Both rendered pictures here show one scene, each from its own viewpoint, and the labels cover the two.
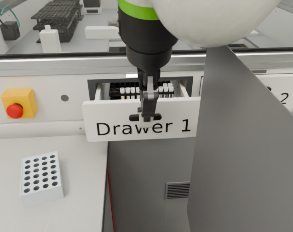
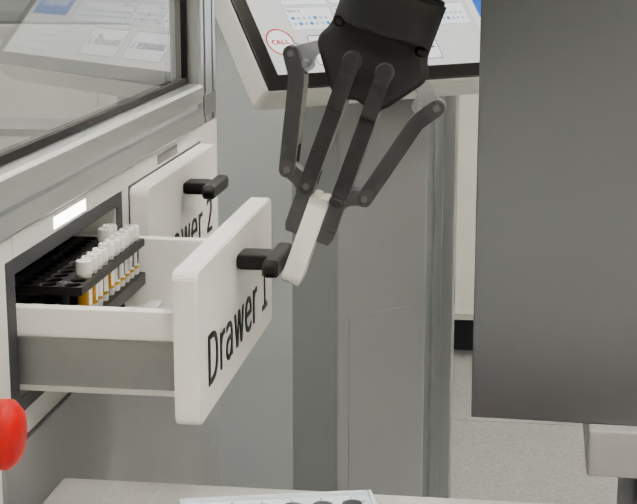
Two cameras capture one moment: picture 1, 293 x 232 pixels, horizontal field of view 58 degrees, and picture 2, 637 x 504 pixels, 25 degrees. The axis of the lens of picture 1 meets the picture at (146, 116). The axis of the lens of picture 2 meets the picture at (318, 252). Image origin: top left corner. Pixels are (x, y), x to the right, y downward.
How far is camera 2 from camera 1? 1.09 m
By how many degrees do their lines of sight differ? 73
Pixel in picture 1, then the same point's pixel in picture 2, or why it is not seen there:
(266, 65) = (177, 129)
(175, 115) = not seen: hidden behind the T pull
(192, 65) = (120, 153)
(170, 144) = (112, 471)
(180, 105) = (259, 223)
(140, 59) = (435, 21)
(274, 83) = (199, 174)
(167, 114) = not seen: hidden behind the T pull
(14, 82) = not seen: outside the picture
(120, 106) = (224, 255)
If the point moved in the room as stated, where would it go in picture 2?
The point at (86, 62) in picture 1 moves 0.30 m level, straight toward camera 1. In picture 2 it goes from (7, 190) to (451, 189)
